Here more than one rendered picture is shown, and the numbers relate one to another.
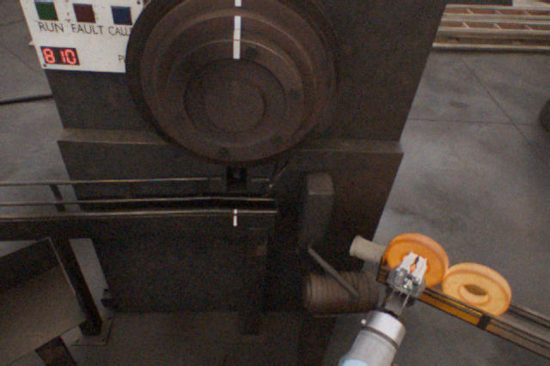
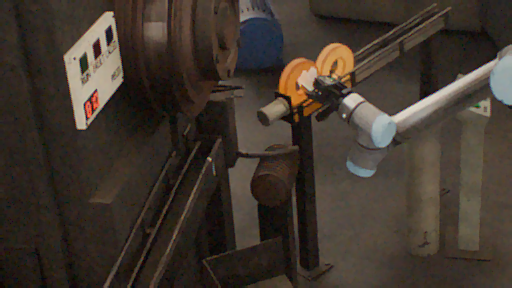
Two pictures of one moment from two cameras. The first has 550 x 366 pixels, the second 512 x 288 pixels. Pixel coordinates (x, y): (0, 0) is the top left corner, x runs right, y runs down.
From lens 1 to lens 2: 218 cm
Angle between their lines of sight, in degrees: 52
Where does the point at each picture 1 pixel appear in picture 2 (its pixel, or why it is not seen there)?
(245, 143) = (229, 58)
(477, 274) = (332, 50)
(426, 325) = not seen: hidden behind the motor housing
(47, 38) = (85, 91)
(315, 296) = (283, 177)
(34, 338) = not seen: outside the picture
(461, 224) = not seen: hidden behind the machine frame
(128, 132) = (118, 162)
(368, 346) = (367, 111)
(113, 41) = (108, 64)
